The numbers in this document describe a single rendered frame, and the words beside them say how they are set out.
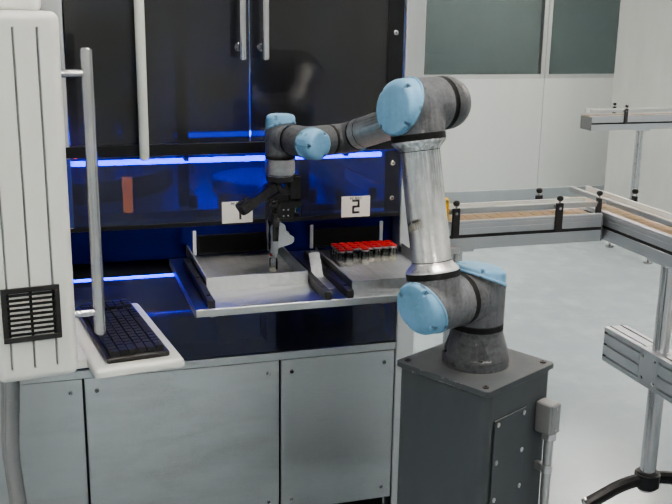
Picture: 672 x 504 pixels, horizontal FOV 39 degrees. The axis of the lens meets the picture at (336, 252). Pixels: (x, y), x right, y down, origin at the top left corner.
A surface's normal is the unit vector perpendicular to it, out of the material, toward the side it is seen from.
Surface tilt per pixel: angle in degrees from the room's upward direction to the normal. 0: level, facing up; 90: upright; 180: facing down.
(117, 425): 90
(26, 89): 90
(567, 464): 0
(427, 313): 97
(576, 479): 0
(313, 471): 90
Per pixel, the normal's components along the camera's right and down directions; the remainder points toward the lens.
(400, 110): -0.77, 0.02
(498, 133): 0.29, 0.25
